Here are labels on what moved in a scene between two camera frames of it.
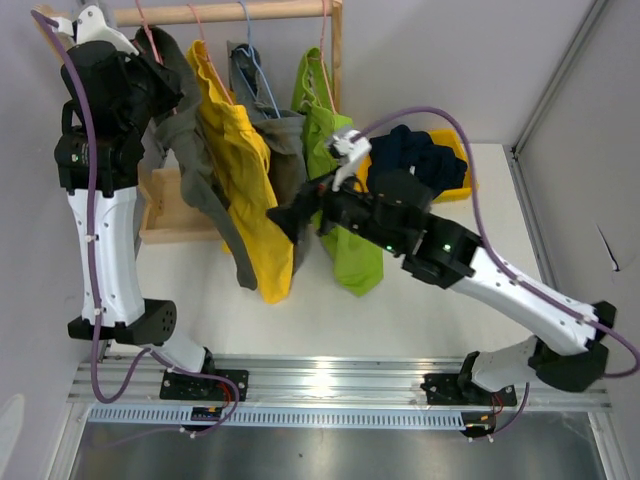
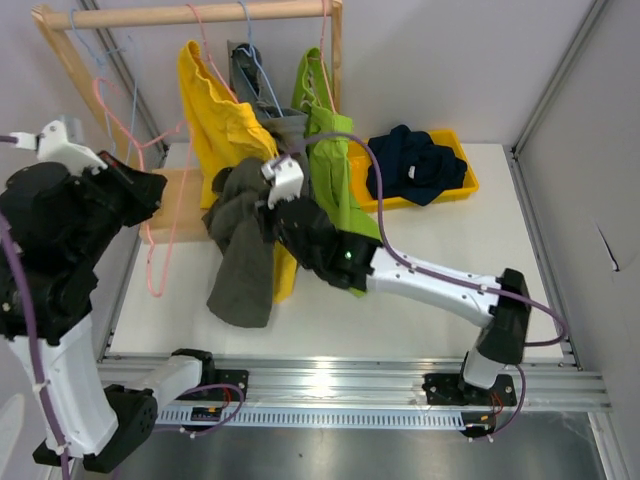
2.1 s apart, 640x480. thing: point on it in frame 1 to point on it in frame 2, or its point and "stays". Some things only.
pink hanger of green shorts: (322, 43) stays
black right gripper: (327, 197) to (267, 216)
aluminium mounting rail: (313, 382) stays
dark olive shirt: (202, 170) to (242, 234)
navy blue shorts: (412, 151) stays
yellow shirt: (239, 144) stays
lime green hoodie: (358, 266) stays
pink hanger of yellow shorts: (208, 57) stays
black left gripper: (170, 89) to (145, 188)
